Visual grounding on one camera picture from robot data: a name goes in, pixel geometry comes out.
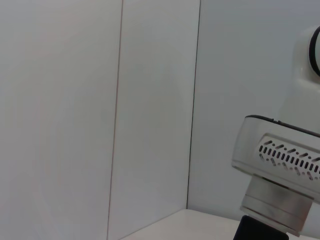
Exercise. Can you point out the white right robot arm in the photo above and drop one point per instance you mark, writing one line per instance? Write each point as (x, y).
(300, 87)

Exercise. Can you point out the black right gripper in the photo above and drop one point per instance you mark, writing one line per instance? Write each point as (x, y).
(257, 231)

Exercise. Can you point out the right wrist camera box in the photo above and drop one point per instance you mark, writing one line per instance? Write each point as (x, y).
(250, 140)

